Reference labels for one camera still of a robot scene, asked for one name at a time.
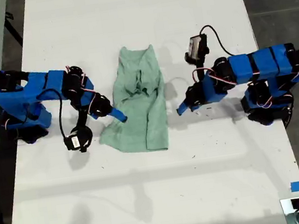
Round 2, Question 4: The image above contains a black camera cable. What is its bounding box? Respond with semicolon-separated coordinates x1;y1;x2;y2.
198;21;239;61
35;87;70;146

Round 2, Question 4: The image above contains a black camera box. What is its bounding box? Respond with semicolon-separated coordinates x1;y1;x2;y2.
62;125;96;156
182;33;212;65

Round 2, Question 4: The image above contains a black stand leg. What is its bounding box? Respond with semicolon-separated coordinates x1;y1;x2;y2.
3;9;26;50

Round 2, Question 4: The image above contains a black camera stalk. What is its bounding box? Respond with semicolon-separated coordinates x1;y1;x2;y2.
196;58;210;82
74;105;90;130

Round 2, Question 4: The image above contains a pale green T-shirt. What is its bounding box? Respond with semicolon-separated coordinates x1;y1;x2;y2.
87;41;174;160

